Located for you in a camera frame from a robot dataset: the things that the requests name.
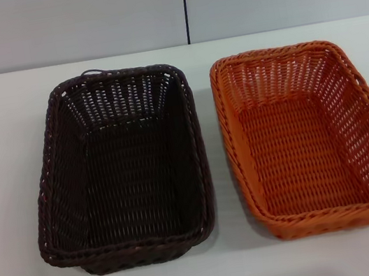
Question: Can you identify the dark brown woven basket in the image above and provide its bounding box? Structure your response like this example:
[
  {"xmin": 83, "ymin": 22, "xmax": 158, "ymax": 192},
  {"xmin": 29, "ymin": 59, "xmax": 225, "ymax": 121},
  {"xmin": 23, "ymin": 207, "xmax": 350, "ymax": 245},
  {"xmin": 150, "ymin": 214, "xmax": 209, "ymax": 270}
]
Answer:
[{"xmin": 11, "ymin": 53, "xmax": 224, "ymax": 276}]

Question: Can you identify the orange yellow woven basket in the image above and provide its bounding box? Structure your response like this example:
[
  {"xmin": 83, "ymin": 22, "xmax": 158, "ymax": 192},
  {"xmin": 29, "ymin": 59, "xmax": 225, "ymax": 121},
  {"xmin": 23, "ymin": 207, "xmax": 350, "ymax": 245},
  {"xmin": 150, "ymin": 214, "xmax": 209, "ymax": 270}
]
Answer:
[{"xmin": 205, "ymin": 29, "xmax": 369, "ymax": 249}]

